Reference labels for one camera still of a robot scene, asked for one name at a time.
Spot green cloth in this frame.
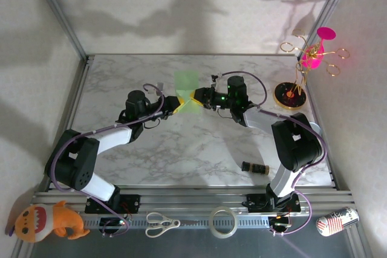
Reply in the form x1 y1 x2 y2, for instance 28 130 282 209
174 71 202 114

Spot small black cylindrical bottle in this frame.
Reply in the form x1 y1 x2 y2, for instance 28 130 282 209
241 160 270 176

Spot pink plastic wine glass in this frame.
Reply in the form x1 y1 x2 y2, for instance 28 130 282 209
301 27 337 70

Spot black controller board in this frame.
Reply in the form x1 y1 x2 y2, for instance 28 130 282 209
99 216 134 231
268 214 293 231

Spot clear tape roll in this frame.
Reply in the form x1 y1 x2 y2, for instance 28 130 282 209
209 205 238 239

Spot orange shark plush toy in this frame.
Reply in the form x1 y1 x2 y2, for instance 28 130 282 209
5 199 91 243

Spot red white striped can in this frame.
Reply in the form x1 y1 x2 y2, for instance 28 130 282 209
316 206 360 237

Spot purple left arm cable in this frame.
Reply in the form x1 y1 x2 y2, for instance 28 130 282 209
45 83 166 237

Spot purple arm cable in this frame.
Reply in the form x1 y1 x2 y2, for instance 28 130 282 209
45 83 166 237
216 71 328 237

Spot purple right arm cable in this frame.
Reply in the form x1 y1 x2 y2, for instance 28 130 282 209
216 71 328 237

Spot gold wire cup stand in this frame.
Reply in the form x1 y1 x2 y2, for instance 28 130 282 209
273 28 351 111

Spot aluminium table side rail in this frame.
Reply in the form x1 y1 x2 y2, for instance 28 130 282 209
294 54 338 189
44 54 91 192

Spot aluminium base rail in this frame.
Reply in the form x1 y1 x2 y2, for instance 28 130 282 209
31 185 356 219

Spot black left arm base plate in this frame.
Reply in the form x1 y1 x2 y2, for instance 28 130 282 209
84 193 141 214

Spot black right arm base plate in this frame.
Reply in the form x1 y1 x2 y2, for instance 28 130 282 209
241 193 302 213

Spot white handled scissors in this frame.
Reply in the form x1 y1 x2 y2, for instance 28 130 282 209
145 211 200 238

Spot grey perforated cable tray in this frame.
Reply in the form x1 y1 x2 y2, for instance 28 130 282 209
81 215 273 228

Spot aluminium frame strut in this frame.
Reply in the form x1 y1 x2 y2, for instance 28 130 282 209
11 238 34 258
346 227 374 258

